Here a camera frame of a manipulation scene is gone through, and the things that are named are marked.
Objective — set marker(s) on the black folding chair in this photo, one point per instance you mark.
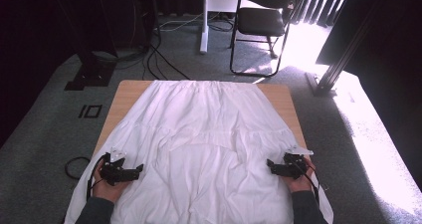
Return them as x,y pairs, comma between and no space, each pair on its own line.
260,21

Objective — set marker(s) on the aluminium profile stand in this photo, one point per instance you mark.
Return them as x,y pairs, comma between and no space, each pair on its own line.
335,68

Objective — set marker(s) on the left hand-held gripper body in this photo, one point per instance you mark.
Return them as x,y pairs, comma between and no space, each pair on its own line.
114,172

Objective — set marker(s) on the black stand with base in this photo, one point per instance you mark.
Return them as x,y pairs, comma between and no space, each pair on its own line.
89,74

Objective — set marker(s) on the white skirt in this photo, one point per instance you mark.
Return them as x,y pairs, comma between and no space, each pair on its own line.
205,157

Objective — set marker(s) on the person's right hand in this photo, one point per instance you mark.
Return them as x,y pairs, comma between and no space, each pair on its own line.
300,184

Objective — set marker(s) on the person's left hand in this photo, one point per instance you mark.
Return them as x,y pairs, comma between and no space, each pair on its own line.
107,190

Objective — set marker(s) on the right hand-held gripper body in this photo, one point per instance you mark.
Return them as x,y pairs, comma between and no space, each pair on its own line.
293,167

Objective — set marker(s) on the pleated dark curtain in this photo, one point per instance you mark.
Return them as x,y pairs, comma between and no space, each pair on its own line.
318,5

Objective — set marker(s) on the white desk leg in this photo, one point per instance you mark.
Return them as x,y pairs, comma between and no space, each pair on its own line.
204,35

